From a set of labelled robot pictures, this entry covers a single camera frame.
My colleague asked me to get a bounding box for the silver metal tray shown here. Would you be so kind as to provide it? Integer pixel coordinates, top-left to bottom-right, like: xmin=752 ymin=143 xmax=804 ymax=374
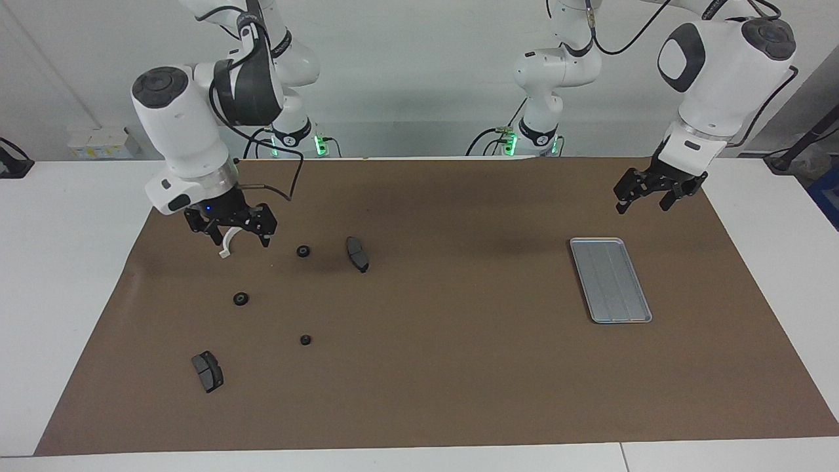
xmin=569 ymin=237 xmax=654 ymax=325

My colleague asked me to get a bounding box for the long grey brake pad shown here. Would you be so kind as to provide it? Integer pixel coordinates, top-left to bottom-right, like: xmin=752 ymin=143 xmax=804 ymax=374
xmin=345 ymin=236 xmax=370 ymax=273

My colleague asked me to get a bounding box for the short grey brake pad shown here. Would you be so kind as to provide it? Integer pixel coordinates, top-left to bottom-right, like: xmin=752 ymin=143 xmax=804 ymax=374
xmin=191 ymin=351 xmax=224 ymax=394

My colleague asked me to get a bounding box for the white power strip box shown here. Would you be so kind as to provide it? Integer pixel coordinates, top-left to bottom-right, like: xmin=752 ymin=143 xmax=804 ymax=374
xmin=69 ymin=128 xmax=142 ymax=160

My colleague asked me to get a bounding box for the black stand leg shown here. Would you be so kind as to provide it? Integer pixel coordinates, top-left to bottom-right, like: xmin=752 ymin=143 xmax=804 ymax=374
xmin=764 ymin=125 xmax=839 ymax=174

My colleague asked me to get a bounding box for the blue box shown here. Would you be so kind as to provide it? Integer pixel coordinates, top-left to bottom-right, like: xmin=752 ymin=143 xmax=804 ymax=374
xmin=808 ymin=164 xmax=839 ymax=230

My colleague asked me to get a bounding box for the black clamp base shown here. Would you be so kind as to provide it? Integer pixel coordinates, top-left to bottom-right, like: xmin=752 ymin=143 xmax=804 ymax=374
xmin=0 ymin=138 xmax=35 ymax=179

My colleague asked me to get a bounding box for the brown paper table mat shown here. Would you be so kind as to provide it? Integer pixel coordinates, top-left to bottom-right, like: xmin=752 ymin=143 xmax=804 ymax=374
xmin=34 ymin=156 xmax=839 ymax=457

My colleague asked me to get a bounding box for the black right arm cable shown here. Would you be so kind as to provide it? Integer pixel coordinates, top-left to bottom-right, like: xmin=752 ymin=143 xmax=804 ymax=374
xmin=208 ymin=7 xmax=304 ymax=202

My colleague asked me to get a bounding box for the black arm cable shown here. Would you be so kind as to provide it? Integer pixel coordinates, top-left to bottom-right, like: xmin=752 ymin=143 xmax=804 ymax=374
xmin=583 ymin=0 xmax=800 ymax=148
xmin=208 ymin=7 xmax=304 ymax=202

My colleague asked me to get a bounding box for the black base cable bundle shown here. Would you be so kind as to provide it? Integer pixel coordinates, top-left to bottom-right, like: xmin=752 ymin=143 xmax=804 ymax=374
xmin=466 ymin=98 xmax=528 ymax=157

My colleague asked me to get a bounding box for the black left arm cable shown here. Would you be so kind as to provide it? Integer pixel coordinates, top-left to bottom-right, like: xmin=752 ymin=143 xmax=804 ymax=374
xmin=583 ymin=0 xmax=800 ymax=148

